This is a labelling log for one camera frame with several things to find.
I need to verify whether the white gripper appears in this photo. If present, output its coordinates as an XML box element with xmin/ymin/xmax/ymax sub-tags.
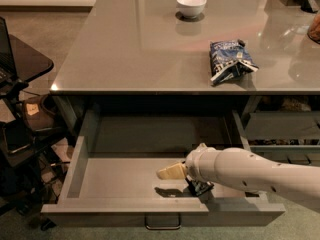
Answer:
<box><xmin>156</xmin><ymin>143</ymin><xmax>220</xmax><ymax>183</ymax></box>

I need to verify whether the black rxbar chocolate wrapper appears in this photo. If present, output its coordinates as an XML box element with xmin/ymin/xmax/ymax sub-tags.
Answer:
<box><xmin>186</xmin><ymin>178</ymin><xmax>214</xmax><ymax>197</ymax></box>

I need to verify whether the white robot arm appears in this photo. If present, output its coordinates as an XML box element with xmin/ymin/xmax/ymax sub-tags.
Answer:
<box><xmin>156</xmin><ymin>144</ymin><xmax>320</xmax><ymax>212</ymax></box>

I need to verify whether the open grey top drawer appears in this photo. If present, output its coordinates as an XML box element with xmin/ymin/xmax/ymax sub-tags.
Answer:
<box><xmin>42</xmin><ymin>110</ymin><xmax>285</xmax><ymax>227</ymax></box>

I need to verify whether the grey right drawer stack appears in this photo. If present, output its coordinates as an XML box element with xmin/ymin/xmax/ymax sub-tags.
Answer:
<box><xmin>241</xmin><ymin>95</ymin><xmax>320</xmax><ymax>166</ymax></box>

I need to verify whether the blue chip bag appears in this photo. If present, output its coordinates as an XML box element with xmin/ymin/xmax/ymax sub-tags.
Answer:
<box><xmin>209</xmin><ymin>39</ymin><xmax>259</xmax><ymax>86</ymax></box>

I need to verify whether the brown bag with note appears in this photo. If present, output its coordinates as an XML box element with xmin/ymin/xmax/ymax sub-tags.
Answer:
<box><xmin>22</xmin><ymin>95</ymin><xmax>63</xmax><ymax>133</ymax></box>

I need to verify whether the white ceramic bowl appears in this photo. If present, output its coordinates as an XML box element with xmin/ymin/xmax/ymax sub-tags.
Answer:
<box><xmin>176</xmin><ymin>0</ymin><xmax>207</xmax><ymax>18</ymax></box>

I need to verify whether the brown jar at edge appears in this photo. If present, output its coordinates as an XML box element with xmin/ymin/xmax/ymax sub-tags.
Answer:
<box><xmin>307</xmin><ymin>13</ymin><xmax>320</xmax><ymax>43</ymax></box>

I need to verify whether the black laptop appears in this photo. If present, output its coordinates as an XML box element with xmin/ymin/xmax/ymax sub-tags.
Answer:
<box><xmin>0</xmin><ymin>17</ymin><xmax>17</xmax><ymax>86</ymax></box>

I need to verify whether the metal drawer handle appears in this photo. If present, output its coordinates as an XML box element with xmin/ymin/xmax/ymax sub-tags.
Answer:
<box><xmin>144</xmin><ymin>214</ymin><xmax>181</xmax><ymax>231</ymax></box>

